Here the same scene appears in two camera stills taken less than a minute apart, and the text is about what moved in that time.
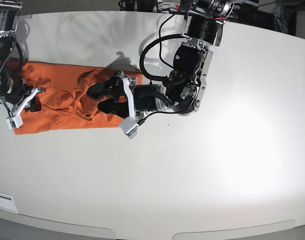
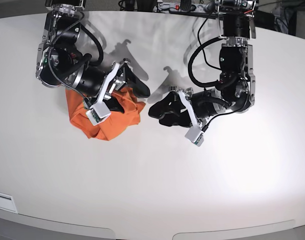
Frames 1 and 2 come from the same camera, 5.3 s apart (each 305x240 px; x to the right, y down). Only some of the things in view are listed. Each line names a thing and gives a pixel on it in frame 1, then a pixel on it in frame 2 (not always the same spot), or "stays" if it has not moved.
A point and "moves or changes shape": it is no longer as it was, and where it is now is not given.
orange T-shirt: [65, 103] moves or changes shape
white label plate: [4, 201] stays
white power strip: [162, 6] stays
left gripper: [9, 87] to [89, 80]
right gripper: [152, 97] to [207, 103]
